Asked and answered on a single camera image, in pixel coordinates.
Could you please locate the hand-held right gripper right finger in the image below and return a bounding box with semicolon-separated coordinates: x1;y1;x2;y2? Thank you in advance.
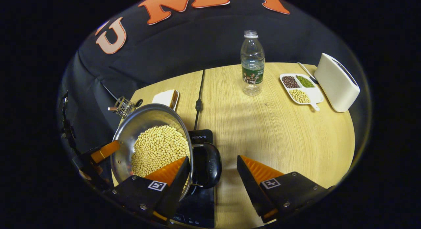
236;155;330;224

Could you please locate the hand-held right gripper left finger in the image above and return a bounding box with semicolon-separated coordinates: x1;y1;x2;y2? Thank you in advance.
111;156;192;222

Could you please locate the steel pot with black handles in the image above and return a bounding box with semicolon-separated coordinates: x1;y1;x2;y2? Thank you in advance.
110;103;222;202

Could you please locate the black induction cooktop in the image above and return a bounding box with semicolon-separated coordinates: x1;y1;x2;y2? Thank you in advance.
170;129;218;228

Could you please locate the large pile of soybeans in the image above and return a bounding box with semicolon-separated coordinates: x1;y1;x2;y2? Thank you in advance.
131;125;191;178

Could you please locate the sandwich with lettuce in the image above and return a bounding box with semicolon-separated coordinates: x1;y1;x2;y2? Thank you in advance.
152;89;178;108

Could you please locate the small white plate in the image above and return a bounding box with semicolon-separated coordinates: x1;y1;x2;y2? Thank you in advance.
170;89;180;111

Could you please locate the small pile of soybeans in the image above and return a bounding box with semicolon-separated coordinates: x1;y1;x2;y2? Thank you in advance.
288;88;311;104

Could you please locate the pile of dark red beans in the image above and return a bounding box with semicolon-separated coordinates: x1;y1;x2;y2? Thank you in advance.
282;76;300;89

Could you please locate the white divided plate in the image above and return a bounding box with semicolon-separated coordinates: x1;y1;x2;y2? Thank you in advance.
279;73;324;111

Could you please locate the clear plastic water bottle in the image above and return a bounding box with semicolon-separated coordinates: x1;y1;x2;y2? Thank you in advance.
240;30;266;97

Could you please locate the pile of green mung beans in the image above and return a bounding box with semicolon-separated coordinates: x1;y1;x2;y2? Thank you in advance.
296;75;315;88

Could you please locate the white toaster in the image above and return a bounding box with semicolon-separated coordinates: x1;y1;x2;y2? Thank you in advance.
314;53;361;113

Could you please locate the small wire basket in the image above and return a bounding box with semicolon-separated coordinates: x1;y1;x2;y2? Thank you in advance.
108;96;136;120

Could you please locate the white toaster cable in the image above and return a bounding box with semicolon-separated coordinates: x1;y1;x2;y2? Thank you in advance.
297;62;318;84

